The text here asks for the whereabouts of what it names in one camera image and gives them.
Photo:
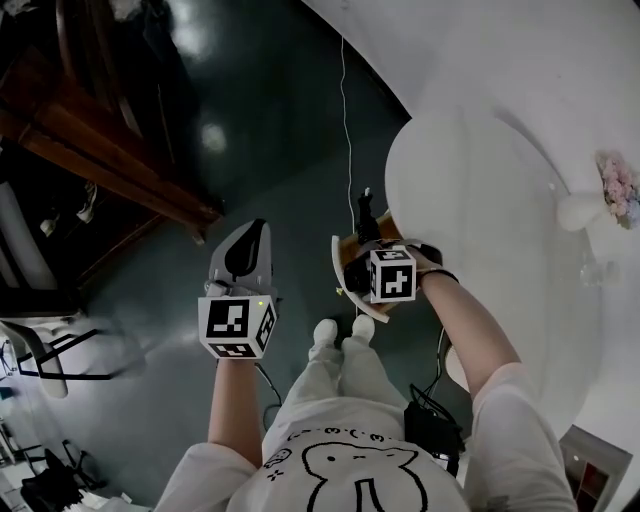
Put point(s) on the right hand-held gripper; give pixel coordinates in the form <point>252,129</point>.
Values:
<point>395,280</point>

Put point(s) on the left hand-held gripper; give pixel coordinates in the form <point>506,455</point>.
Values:
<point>227,320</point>

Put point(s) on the white wooden drawer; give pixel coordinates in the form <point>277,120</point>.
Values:
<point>340,270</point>

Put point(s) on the person's right forearm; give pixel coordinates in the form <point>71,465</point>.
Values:
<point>470,335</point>

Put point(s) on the person's left forearm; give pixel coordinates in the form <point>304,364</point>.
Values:
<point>235,405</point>

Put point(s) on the black wristband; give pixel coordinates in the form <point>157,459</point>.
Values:
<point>442,274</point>

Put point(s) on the person's right white shoe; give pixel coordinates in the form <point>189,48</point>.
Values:
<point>363,326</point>

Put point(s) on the person's white shoe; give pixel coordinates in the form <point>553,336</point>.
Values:
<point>325,331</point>
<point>363,326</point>

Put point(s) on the person's left white shoe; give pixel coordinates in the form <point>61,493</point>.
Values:
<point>325,331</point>

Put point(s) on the white trousers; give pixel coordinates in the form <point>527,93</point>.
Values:
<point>345,370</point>

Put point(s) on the white sneaker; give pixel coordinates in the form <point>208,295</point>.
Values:
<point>87,202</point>
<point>47,226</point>

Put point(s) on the dark wooden cabinet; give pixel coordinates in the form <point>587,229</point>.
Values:
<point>100,135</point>

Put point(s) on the white vase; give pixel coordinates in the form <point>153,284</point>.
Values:
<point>580,212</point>

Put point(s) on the black waist pack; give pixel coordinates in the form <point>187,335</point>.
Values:
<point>432,432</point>

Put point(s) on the clear glass cup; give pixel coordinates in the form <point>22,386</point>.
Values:
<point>595,272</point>

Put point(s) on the white cartoon print shirt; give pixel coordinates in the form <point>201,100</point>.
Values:
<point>350,480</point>

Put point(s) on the pink flower bouquet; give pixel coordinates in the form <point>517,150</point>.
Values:
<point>620,187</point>

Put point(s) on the black office chair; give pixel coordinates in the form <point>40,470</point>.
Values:
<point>55,480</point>

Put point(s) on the grey shelf unit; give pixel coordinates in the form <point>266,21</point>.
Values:
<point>595,470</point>

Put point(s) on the white chair black frame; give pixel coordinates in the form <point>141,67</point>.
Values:
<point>55,387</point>

